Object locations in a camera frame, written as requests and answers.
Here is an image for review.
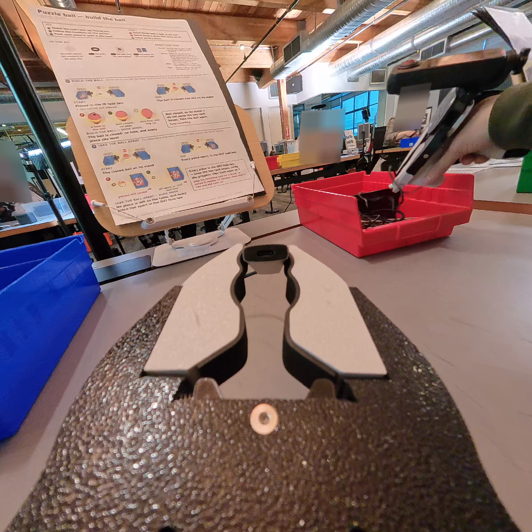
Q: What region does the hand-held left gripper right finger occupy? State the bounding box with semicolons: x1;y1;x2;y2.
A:
284;245;388;390

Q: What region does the black backing board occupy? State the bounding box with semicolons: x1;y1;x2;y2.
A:
189;17;267;196

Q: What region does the printed instruction sheet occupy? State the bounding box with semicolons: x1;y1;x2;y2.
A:
29;5;265;227

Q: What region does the wooden document stand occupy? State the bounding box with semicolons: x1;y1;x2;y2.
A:
66;104;275;267

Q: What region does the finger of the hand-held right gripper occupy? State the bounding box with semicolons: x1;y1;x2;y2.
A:
388;136;453;195

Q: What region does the green box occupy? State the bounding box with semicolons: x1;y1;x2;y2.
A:
515;150;532;194

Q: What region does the person's right forearm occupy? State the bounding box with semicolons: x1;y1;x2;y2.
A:
488;81;532;158

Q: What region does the bundle of black cables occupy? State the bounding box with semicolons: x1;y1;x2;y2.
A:
359;210;407;229

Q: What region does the silver ventilation duct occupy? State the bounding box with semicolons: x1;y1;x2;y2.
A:
270;0;532;80

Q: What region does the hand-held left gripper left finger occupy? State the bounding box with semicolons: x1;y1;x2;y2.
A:
143;243;249;386

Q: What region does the black tripod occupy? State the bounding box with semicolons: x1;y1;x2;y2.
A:
23;162;73;237

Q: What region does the black metal pole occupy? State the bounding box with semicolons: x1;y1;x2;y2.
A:
0;12;115;262

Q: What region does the person's right hand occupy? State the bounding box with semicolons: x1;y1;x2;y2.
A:
415;94;507;188

